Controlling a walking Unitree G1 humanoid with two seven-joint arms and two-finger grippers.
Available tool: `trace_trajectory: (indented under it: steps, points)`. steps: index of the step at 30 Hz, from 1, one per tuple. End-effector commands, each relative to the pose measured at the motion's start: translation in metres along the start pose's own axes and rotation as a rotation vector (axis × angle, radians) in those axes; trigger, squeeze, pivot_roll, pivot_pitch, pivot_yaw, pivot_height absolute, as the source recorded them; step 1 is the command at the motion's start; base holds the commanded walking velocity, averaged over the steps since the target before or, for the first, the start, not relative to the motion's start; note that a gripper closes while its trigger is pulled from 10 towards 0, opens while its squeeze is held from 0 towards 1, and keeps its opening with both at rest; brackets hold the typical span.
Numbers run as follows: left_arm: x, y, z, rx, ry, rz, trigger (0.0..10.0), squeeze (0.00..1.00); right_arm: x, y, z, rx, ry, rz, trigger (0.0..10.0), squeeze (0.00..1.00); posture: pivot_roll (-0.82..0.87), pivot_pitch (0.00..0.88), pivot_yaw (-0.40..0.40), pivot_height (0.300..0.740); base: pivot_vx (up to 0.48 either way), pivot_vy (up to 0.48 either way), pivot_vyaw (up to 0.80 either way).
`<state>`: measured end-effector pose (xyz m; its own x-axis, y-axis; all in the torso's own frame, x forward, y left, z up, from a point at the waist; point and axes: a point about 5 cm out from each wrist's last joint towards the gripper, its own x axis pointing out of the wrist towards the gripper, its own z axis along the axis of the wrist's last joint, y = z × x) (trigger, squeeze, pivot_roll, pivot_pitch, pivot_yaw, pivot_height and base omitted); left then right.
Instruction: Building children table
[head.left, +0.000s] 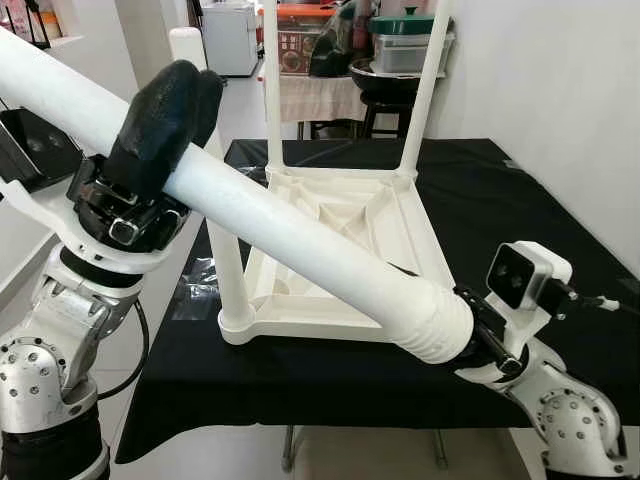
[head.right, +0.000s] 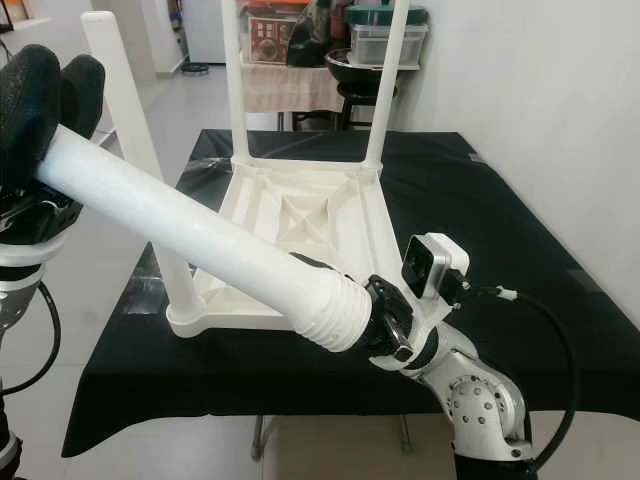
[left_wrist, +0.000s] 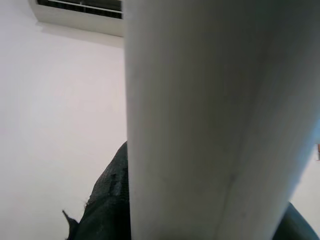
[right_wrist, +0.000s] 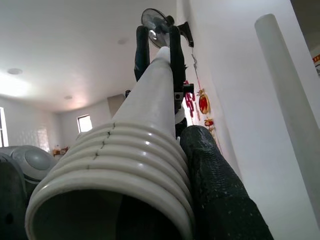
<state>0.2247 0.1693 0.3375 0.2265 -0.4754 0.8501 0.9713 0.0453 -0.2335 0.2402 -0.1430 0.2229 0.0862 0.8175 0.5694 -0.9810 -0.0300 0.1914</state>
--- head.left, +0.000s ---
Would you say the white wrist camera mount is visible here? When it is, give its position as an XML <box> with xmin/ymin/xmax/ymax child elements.
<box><xmin>0</xmin><ymin>105</ymin><xmax>176</xmax><ymax>273</ymax></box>
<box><xmin>455</xmin><ymin>240</ymin><xmax>574</xmax><ymax>386</ymax></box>

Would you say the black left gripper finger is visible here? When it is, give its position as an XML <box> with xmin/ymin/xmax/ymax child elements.
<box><xmin>105</xmin><ymin>60</ymin><xmax>201</xmax><ymax>199</ymax></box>
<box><xmin>192</xmin><ymin>68</ymin><xmax>226</xmax><ymax>149</ymax></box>

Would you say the grey metal table leg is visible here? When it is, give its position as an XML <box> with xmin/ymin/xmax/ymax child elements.
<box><xmin>283</xmin><ymin>425</ymin><xmax>303</xmax><ymax>473</ymax></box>
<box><xmin>433</xmin><ymin>428</ymin><xmax>448</xmax><ymax>469</ymax></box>

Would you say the black tablecloth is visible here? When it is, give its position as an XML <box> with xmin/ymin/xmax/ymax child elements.
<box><xmin>115</xmin><ymin>138</ymin><xmax>640</xmax><ymax>463</ymax></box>

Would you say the white tall appliance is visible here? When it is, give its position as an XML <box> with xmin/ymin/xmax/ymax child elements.
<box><xmin>200</xmin><ymin>0</ymin><xmax>261</xmax><ymax>77</ymax></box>

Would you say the beige patterned tablecloth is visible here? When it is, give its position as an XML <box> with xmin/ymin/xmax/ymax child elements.
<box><xmin>280</xmin><ymin>72</ymin><xmax>367</xmax><ymax>123</ymax></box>

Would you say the clear container with green lid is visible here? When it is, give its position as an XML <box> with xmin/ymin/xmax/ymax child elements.
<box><xmin>370</xmin><ymin>8</ymin><xmax>456</xmax><ymax>73</ymax></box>

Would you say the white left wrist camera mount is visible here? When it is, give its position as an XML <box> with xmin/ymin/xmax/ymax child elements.
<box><xmin>0</xmin><ymin>105</ymin><xmax>176</xmax><ymax>273</ymax></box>

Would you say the white plastic children table top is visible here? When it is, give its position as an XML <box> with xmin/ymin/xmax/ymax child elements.
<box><xmin>218</xmin><ymin>165</ymin><xmax>456</xmax><ymax>346</ymax></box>

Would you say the white plastic table leg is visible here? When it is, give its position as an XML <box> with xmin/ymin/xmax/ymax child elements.
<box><xmin>0</xmin><ymin>28</ymin><xmax>476</xmax><ymax>367</ymax></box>
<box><xmin>400</xmin><ymin>0</ymin><xmax>453</xmax><ymax>179</ymax></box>
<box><xmin>262</xmin><ymin>0</ymin><xmax>287</xmax><ymax>176</ymax></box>
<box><xmin>170</xmin><ymin>28</ymin><xmax>256</xmax><ymax>336</ymax></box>

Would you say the black bag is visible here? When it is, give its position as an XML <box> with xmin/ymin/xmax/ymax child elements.
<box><xmin>310</xmin><ymin>0</ymin><xmax>373</xmax><ymax>77</ymax></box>

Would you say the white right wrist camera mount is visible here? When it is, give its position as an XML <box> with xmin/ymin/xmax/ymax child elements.
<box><xmin>455</xmin><ymin>240</ymin><xmax>574</xmax><ymax>386</ymax></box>

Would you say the red printed box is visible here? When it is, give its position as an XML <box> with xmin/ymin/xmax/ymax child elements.
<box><xmin>276</xmin><ymin>3</ymin><xmax>336</xmax><ymax>76</ymax></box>

